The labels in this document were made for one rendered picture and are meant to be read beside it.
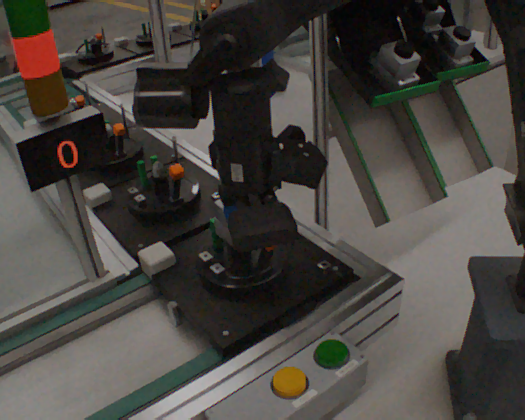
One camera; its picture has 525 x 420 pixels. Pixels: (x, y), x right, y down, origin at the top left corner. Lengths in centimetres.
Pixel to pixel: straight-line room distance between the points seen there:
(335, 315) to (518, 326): 26
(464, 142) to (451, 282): 27
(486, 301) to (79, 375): 55
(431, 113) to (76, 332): 73
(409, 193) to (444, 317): 22
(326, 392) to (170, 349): 25
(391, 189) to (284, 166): 38
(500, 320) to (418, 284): 35
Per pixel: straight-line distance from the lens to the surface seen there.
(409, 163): 92
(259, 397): 65
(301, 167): 53
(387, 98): 77
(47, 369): 81
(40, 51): 65
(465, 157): 102
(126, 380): 76
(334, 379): 66
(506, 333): 61
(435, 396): 79
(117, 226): 95
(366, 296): 77
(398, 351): 83
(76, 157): 70
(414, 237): 105
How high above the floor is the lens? 149
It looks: 33 degrees down
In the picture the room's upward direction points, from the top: 5 degrees counter-clockwise
